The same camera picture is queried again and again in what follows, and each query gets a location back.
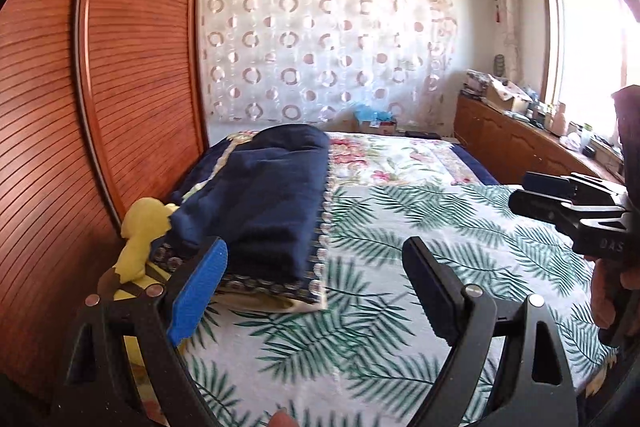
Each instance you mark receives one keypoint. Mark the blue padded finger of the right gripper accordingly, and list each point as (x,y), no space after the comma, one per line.
(555,186)

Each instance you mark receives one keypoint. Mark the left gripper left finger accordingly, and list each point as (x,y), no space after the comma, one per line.
(190,288)

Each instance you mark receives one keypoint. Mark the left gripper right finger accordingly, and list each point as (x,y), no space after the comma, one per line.
(444,299)

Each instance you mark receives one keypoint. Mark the navy blue printed t-shirt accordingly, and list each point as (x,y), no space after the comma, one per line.
(265,201)

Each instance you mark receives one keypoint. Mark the right hand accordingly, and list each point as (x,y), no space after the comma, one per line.
(604,280)

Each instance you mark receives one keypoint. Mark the left hand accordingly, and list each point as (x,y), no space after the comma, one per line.
(282,419)

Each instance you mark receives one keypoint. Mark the wooden sideboard cabinet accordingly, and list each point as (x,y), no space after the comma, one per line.
(508,148)

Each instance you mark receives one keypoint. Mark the floral leaf bed quilt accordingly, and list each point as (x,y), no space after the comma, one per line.
(370,357)

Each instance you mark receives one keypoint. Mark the yellow plush toy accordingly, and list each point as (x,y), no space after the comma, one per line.
(146,220)

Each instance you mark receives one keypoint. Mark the brown patterned pillow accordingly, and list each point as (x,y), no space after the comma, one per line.
(280,276)

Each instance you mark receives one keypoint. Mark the cardboard box on sideboard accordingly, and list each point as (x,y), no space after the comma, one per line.
(506,95)

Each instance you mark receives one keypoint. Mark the wooden framed window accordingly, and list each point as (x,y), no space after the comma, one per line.
(593,51)

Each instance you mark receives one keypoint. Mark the navy blue blanket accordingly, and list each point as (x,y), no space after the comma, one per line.
(220,161)

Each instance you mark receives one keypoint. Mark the blue item behind bed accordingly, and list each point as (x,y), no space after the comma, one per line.
(372,121)

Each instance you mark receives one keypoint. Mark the wooden louvered wardrobe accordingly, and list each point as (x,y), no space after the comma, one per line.
(100,105)

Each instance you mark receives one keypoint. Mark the sheer circle pattern curtain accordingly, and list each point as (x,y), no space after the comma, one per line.
(315,61)

